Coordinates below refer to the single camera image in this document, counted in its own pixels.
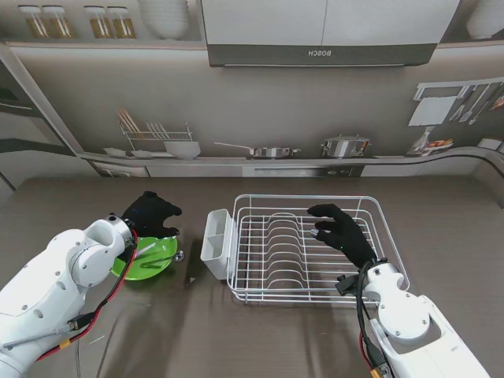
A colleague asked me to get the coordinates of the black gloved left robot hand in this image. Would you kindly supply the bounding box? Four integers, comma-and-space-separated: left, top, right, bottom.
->
120, 191, 183, 239

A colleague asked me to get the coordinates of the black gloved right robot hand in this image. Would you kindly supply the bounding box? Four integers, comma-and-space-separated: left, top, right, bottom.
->
306, 203, 378, 269

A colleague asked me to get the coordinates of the metal spoon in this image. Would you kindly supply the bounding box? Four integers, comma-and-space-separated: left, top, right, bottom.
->
139, 250, 186, 269

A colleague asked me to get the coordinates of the white plastic utensil holder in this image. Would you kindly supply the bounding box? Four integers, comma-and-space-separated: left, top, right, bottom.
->
200, 208, 239, 280

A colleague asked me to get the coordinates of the green plastic bowl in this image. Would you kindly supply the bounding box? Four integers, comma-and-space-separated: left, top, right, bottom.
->
109, 235, 179, 282

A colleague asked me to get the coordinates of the printed kitchen backdrop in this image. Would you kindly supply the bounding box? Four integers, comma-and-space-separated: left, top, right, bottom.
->
0, 0, 504, 186

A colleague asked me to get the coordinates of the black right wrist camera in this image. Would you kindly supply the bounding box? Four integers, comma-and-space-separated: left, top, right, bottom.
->
335, 274, 359, 296

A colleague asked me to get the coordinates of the white wire dish rack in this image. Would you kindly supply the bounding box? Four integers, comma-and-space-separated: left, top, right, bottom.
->
226, 195, 410, 305

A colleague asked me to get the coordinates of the gray network cable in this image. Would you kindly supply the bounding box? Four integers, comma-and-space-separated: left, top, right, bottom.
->
0, 314, 90, 378

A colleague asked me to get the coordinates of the red and black arm cable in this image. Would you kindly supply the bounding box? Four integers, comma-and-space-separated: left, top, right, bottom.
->
35, 235, 139, 361

